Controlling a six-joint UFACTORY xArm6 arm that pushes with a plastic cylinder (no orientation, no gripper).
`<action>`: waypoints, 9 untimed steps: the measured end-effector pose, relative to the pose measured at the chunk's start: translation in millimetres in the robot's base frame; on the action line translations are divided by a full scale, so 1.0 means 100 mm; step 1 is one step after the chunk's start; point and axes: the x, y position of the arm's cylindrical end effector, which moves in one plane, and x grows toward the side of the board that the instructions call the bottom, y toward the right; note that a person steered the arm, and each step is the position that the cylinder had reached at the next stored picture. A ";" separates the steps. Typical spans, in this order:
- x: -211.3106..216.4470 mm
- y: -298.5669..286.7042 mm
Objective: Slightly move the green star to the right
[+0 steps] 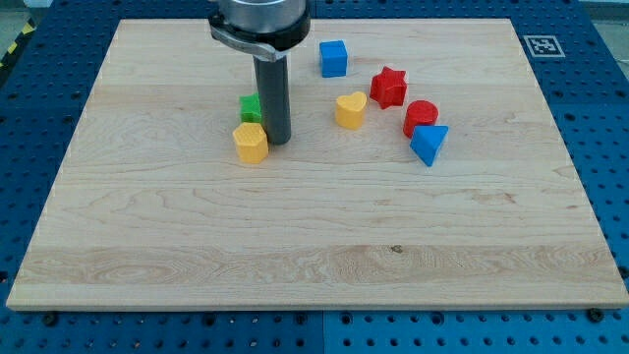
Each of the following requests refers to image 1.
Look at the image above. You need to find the black bolt front right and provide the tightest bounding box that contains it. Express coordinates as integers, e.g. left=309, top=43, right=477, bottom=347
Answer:
left=587, top=308, right=605, bottom=324

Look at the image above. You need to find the yellow heart block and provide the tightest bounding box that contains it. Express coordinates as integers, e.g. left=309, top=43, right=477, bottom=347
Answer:
left=335, top=91, right=368, bottom=130

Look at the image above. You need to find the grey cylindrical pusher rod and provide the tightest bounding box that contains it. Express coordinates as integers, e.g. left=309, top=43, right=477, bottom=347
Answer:
left=254, top=57, right=292, bottom=146

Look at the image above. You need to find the red cylinder block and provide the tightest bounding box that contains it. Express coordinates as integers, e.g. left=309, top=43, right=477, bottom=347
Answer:
left=403, top=100, right=438, bottom=139

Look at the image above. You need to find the black bolt front left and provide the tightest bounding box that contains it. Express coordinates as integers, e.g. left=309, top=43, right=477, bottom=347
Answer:
left=41, top=312, right=59, bottom=326

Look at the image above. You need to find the black bolt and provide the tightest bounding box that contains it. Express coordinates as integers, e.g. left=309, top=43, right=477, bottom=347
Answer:
left=41, top=312, right=59, bottom=326
left=587, top=308, right=605, bottom=324

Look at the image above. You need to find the yellow hexagon block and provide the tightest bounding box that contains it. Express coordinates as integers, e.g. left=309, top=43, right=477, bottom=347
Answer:
left=232, top=122, right=269, bottom=164

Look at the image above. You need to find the green star block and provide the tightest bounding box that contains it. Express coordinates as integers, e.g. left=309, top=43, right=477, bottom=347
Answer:
left=239, top=92, right=262, bottom=124

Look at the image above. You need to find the red star block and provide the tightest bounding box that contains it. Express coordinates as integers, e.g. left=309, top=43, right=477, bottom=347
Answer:
left=370, top=66, right=408, bottom=109

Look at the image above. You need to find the blue cube block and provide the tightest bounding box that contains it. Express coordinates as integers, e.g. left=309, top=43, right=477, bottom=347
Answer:
left=319, top=40, right=348, bottom=78

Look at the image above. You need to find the light wooden board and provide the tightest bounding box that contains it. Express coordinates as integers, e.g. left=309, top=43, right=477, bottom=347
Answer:
left=7, top=19, right=628, bottom=312

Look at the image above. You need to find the blue triangle block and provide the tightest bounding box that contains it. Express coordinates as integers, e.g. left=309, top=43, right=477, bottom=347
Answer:
left=410, top=126, right=449, bottom=167

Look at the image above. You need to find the white fiducial marker tag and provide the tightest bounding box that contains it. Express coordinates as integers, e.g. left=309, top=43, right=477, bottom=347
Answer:
left=523, top=34, right=565, bottom=58

